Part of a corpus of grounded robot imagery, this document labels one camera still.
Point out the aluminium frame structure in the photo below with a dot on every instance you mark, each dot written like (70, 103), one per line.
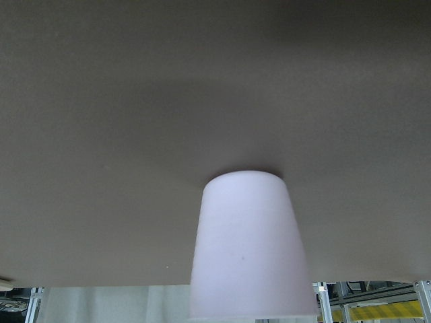
(170, 303)

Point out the pink cup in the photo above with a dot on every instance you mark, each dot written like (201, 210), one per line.
(249, 260)

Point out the yellow black hazard barrier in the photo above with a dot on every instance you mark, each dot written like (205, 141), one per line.
(402, 310)

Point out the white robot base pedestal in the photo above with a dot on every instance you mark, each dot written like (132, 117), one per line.
(5, 285)

